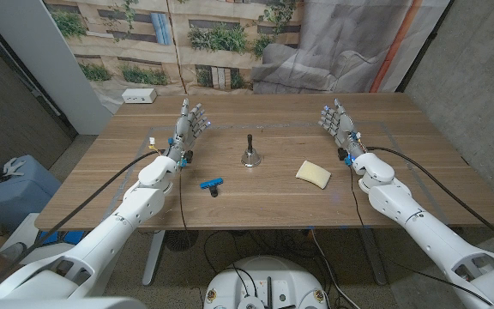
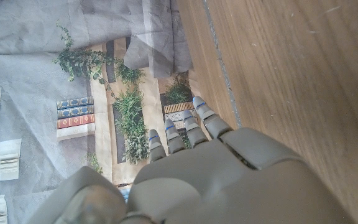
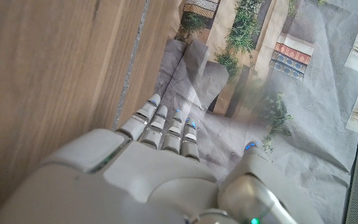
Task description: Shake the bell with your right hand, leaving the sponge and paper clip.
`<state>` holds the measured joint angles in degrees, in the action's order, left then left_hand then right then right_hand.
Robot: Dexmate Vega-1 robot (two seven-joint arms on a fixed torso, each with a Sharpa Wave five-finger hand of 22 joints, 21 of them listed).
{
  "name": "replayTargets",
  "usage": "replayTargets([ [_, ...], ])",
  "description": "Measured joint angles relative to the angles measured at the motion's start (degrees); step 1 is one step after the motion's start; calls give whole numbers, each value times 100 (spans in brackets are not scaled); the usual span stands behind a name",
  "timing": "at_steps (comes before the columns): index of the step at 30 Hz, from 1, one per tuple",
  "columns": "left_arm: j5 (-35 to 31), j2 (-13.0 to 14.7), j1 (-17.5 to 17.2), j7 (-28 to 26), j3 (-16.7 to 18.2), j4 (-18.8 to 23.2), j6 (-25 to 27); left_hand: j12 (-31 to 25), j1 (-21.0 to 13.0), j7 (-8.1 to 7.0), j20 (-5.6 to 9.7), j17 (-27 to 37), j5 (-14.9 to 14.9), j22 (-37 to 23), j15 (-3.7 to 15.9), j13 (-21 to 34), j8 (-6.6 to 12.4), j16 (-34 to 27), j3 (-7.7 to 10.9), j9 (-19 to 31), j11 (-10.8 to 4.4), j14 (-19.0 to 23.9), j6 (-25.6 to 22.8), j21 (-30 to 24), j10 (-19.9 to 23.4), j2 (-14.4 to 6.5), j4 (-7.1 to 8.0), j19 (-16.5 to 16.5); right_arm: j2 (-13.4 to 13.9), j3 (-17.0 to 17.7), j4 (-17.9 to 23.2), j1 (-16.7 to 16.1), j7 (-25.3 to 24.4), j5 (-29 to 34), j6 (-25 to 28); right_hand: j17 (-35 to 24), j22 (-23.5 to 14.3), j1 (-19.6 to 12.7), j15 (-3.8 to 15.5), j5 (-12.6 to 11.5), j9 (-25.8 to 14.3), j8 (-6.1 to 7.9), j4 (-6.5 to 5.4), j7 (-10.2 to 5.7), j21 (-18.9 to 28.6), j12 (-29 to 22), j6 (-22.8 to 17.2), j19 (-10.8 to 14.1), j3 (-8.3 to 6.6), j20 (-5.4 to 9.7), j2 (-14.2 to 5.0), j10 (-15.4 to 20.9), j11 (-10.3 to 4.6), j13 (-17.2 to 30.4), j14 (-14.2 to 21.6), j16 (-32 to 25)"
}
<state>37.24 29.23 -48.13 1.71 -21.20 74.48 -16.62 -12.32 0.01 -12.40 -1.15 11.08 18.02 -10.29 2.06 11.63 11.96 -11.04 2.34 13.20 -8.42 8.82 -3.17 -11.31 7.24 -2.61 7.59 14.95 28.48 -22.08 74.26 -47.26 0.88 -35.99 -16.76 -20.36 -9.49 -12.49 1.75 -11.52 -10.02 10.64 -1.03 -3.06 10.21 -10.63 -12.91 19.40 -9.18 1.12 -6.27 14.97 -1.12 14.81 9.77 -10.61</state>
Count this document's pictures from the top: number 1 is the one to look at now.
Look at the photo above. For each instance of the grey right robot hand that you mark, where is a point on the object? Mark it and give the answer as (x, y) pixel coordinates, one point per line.
(341, 125)

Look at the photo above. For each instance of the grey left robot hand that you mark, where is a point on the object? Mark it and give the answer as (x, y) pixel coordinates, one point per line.
(183, 129)

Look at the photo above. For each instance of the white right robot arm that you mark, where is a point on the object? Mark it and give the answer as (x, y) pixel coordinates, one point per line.
(423, 232)

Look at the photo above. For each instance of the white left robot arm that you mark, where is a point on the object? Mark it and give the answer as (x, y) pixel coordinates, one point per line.
(114, 232)

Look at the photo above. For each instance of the pale yellow sponge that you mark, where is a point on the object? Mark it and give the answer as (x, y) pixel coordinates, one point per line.
(313, 173)

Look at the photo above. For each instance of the blue and black paper clip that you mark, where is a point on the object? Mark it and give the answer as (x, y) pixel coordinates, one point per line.
(211, 183)

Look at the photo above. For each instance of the white power strip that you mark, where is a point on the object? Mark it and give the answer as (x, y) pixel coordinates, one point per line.
(139, 95)

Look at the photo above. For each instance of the printed fabric backdrop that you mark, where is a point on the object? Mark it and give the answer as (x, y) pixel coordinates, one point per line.
(230, 64)

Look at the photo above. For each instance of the round black floor fixture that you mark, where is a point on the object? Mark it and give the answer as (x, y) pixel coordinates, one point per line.
(181, 240)

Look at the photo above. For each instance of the white table leg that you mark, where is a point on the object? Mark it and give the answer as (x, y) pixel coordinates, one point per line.
(153, 257)

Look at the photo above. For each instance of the grey table leg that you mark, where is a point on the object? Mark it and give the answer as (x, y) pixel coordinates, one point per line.
(377, 270)

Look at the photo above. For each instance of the white pillar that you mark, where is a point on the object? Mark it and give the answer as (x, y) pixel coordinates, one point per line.
(50, 56)

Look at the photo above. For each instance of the white robot torso base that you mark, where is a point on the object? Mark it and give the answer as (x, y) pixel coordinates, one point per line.
(264, 274)

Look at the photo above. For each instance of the white tool on case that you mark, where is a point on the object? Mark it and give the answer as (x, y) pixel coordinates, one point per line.
(13, 165)

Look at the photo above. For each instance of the blue plastic case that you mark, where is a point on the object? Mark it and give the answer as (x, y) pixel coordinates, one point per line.
(15, 197)

